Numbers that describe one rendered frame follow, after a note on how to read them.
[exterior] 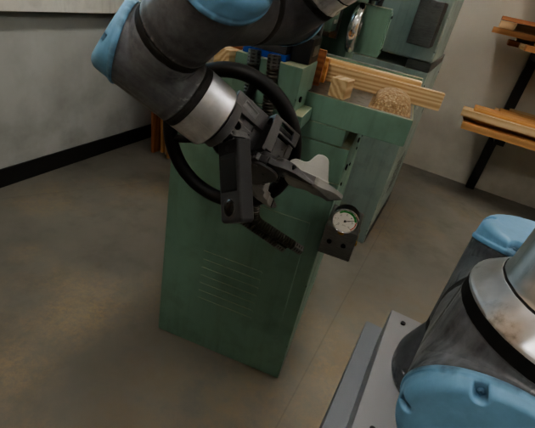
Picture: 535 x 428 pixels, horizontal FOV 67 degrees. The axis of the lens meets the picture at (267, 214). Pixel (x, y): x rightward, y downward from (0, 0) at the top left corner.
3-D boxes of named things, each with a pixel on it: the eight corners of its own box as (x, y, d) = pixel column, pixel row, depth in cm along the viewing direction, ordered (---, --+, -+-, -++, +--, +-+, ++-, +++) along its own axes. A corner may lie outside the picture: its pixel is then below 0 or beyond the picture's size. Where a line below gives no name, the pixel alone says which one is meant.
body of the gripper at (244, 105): (304, 137, 60) (247, 83, 54) (285, 185, 57) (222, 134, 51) (271, 147, 66) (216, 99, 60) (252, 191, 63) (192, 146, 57)
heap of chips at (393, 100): (368, 106, 85) (373, 89, 84) (374, 94, 97) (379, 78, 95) (409, 118, 84) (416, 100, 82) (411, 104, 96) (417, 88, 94)
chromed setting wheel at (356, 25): (339, 53, 104) (353, 0, 97) (346, 49, 114) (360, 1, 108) (351, 56, 103) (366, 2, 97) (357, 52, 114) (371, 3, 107)
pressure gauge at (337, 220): (325, 234, 94) (335, 205, 90) (329, 228, 97) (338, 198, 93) (351, 244, 93) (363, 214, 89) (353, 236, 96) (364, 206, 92)
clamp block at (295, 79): (227, 95, 83) (233, 49, 79) (250, 84, 95) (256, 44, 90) (295, 115, 81) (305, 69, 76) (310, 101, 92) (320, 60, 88)
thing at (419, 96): (185, 42, 107) (187, 26, 105) (188, 42, 109) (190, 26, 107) (438, 111, 95) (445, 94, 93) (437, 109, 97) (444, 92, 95)
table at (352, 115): (131, 81, 89) (131, 53, 86) (195, 64, 115) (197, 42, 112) (402, 162, 78) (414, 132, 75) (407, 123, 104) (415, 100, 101)
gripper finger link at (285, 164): (318, 171, 56) (259, 149, 56) (315, 181, 55) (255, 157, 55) (311, 185, 60) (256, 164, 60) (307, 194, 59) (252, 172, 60)
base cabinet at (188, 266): (155, 328, 138) (169, 132, 102) (224, 244, 187) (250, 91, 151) (278, 380, 130) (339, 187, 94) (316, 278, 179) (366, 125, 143)
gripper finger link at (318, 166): (357, 163, 58) (297, 139, 59) (345, 197, 56) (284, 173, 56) (350, 172, 61) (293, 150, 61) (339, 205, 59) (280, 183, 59)
